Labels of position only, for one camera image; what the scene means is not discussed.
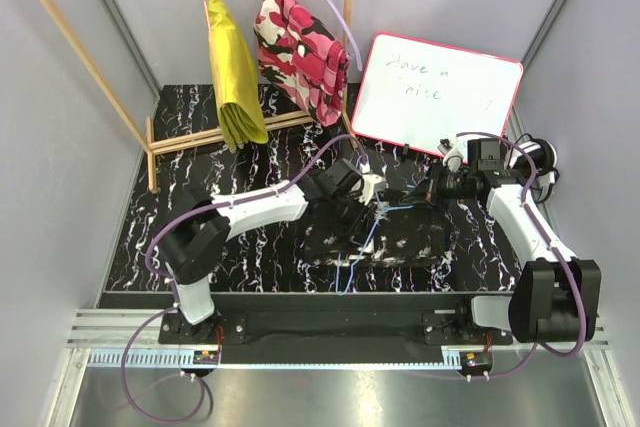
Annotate black headphones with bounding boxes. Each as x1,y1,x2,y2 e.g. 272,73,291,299
507,133,560,204

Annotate aluminium rail frame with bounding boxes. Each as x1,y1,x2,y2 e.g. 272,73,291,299
48,311,636,426

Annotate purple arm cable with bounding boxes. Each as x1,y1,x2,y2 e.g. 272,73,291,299
452,132,589,382
122,134,371,423

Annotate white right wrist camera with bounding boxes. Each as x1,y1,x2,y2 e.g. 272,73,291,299
438,134,465,172

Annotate pink camouflage trousers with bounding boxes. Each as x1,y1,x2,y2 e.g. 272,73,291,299
253,0,349,127

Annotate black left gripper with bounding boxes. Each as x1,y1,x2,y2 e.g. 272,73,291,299
326,193,375,247

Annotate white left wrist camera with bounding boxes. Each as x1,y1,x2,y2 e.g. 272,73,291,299
357,163,387,205

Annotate wooden clothes rack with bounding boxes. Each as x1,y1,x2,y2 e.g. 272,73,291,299
39,0,333,192

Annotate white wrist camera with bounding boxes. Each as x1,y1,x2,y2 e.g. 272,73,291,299
357,163,387,205
438,134,465,172

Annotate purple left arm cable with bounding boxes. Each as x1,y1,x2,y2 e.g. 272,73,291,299
122,134,371,423

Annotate black white patterned trousers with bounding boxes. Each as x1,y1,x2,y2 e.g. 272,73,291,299
303,190,451,268

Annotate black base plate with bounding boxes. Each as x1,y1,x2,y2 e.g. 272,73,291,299
159,293,513,368

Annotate pink framed whiteboard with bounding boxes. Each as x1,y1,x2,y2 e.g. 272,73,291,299
351,33,524,156

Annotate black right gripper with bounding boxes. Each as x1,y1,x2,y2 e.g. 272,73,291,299
399,160,476,212

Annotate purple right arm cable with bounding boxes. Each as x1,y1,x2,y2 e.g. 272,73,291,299
452,132,589,382

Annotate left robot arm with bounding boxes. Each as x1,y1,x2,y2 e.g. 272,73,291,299
155,159,386,343

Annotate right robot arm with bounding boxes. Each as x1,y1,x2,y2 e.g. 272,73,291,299
405,132,601,355

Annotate blue wire hanger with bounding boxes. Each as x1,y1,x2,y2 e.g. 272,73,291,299
335,203,413,296

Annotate yellow-green folded garment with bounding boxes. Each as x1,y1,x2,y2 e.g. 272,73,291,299
207,0,268,152

